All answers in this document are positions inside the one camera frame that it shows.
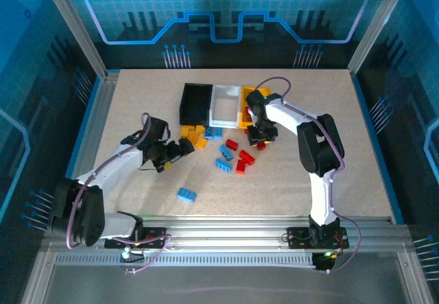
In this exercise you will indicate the blue lego brick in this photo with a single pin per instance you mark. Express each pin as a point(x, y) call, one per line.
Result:
point(223, 164)
point(226, 152)
point(213, 133)
point(187, 194)

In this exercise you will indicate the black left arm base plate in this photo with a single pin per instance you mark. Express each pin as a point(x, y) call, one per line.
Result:
point(154, 240)

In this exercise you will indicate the yellow lego brick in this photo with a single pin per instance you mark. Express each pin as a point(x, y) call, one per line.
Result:
point(168, 166)
point(199, 129)
point(195, 138)
point(202, 143)
point(185, 131)

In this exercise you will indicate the white plastic container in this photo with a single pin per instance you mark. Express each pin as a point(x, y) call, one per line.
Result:
point(224, 108)

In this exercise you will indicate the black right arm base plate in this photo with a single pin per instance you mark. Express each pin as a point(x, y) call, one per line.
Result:
point(298, 240)

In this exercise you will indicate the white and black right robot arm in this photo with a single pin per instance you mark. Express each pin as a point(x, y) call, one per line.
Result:
point(322, 197)

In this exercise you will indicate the red lego brick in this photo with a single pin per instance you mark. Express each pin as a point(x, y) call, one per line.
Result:
point(232, 144)
point(247, 157)
point(262, 145)
point(241, 166)
point(247, 113)

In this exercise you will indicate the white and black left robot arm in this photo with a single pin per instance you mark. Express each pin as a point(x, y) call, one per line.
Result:
point(113, 166)

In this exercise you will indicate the blue table edge strip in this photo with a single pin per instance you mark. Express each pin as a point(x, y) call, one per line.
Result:
point(84, 129)
point(375, 146)

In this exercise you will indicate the aluminium frame post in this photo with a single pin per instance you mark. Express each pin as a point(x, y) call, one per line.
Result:
point(377, 26)
point(80, 33)

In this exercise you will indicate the yellow plastic container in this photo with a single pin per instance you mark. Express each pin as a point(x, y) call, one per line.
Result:
point(244, 125)

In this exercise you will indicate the black plastic container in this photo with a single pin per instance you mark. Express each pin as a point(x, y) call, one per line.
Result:
point(193, 103)

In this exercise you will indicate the aluminium side rail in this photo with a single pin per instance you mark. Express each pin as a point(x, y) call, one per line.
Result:
point(103, 105)

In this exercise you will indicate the wide aluminium base rail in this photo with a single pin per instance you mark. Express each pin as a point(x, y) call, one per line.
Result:
point(226, 232)

